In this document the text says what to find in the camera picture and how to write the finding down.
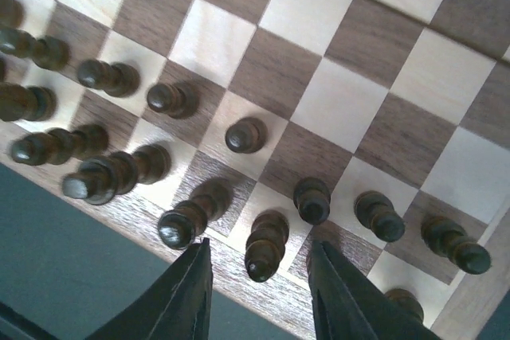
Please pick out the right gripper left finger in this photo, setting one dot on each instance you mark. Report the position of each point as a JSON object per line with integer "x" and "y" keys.
{"x": 176, "y": 306}

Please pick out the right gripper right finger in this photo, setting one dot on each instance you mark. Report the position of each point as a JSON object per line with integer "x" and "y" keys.
{"x": 347, "y": 305}

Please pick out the pile of dark chess pieces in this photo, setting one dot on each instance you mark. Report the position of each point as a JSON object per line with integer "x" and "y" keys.
{"x": 309, "y": 146}

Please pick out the wooden chess board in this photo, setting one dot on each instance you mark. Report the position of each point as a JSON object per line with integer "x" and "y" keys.
{"x": 385, "y": 40}

